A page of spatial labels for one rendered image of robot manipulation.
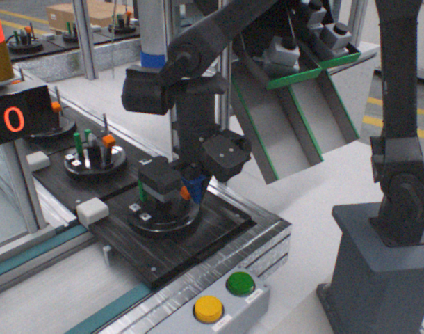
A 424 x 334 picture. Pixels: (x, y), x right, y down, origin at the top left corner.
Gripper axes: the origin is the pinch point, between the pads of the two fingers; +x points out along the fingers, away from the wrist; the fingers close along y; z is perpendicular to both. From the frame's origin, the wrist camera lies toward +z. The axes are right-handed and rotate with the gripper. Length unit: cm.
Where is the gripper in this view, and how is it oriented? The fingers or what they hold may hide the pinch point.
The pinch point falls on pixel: (197, 185)
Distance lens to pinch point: 65.0
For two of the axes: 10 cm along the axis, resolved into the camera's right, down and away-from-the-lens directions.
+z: 6.9, 3.9, -6.1
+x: 0.0, 8.4, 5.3
